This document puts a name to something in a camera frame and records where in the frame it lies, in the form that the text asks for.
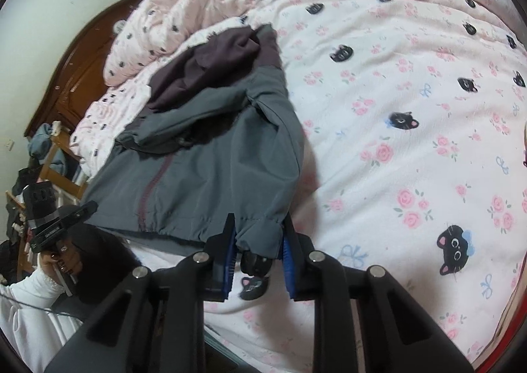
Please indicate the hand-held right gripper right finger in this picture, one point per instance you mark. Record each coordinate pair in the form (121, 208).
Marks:
(288, 270)

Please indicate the purple grey jacket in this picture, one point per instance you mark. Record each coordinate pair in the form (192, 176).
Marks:
(206, 159)

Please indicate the pink cat print bed sheet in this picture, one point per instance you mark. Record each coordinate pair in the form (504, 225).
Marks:
(391, 150)

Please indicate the wooden clothes rack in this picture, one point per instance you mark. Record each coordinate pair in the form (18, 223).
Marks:
(51, 153)

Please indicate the person's dark hair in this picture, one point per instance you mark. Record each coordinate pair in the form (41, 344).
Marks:
(103, 261)

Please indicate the brown wooden headboard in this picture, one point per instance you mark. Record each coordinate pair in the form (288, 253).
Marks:
(82, 68)

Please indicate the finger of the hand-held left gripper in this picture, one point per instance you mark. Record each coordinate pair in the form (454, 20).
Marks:
(85, 210)

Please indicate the person's left hand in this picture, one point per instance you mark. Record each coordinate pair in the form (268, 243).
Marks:
(61, 262)

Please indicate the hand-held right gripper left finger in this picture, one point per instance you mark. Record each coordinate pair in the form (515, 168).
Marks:
(228, 264)

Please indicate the blue clothes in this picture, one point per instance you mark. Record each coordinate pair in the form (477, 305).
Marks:
(41, 144)

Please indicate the white wall socket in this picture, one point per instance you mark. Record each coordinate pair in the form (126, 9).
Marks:
(9, 145)

